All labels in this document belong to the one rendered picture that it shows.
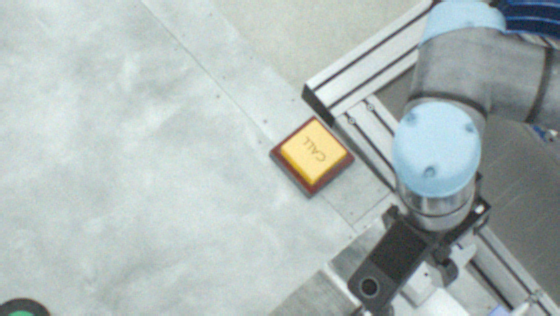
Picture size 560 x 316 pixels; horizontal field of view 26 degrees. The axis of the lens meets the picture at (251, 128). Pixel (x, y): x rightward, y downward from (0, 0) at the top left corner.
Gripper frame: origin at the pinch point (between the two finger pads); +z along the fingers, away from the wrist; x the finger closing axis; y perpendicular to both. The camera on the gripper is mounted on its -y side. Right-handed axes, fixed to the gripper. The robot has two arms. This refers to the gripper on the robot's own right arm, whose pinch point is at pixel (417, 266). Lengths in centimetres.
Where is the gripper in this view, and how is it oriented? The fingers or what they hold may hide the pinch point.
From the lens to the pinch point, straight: 141.2
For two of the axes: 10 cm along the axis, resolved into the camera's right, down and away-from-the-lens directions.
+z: 1.2, 3.8, 9.2
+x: -6.6, -6.6, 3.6
